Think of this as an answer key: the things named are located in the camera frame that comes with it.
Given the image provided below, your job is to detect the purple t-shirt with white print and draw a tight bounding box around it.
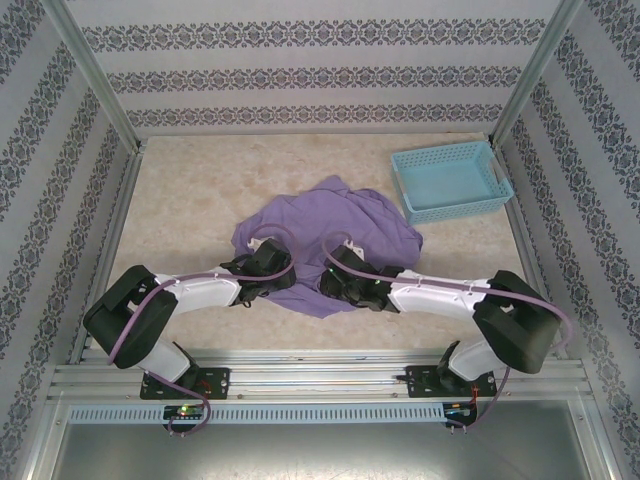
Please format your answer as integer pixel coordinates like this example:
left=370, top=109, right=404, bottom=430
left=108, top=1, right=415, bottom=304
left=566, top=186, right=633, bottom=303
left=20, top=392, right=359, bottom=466
left=232, top=174, right=425, bottom=320

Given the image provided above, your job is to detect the light blue plastic basket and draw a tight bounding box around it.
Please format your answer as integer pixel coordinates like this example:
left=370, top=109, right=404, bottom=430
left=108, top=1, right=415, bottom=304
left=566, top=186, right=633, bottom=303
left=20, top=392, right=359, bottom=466
left=390, top=141, right=514, bottom=226

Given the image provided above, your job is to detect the circuit board with green light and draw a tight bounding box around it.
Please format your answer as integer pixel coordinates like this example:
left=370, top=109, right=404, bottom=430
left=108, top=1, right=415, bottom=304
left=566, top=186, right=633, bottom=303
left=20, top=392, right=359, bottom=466
left=163, top=404, right=207, bottom=421

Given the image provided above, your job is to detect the metal base panel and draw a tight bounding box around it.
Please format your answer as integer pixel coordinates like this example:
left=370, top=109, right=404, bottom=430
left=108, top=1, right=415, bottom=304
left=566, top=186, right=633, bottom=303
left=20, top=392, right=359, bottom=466
left=49, top=423, right=601, bottom=480

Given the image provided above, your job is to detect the aluminium mounting rail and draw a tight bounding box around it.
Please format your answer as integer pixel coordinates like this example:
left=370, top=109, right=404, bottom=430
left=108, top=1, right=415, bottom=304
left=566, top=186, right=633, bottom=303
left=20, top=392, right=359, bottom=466
left=49, top=349, right=586, bottom=401

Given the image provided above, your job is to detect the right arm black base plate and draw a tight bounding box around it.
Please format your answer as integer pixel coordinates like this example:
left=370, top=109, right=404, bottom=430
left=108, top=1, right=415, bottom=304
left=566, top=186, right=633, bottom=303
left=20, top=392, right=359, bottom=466
left=405, top=364, right=499, bottom=399

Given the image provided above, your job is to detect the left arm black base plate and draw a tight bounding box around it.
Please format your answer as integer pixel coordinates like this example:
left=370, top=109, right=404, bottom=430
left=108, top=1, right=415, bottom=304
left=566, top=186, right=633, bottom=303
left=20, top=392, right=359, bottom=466
left=139, top=367, right=231, bottom=401

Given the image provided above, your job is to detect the slotted grey cable duct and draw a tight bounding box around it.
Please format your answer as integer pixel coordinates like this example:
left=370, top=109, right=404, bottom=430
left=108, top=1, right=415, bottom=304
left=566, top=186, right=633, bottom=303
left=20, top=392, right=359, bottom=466
left=67, top=403, right=446, bottom=425

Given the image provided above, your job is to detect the aluminium side rail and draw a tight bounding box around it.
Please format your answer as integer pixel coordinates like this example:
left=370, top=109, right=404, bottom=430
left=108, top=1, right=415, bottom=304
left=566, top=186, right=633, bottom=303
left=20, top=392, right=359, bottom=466
left=69, top=142, right=146, bottom=364
left=492, top=142, right=566, bottom=361

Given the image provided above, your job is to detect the aluminium frame post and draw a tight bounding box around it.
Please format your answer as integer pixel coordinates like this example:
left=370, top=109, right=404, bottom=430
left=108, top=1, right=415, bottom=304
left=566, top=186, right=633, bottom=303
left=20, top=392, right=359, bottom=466
left=489, top=0, right=586, bottom=149
left=42, top=0, right=146, bottom=154

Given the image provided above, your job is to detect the aluminium frame beam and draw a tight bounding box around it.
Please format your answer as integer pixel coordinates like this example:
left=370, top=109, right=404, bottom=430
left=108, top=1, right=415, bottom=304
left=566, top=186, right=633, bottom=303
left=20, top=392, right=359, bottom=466
left=574, top=399, right=626, bottom=480
left=12, top=394, right=69, bottom=480

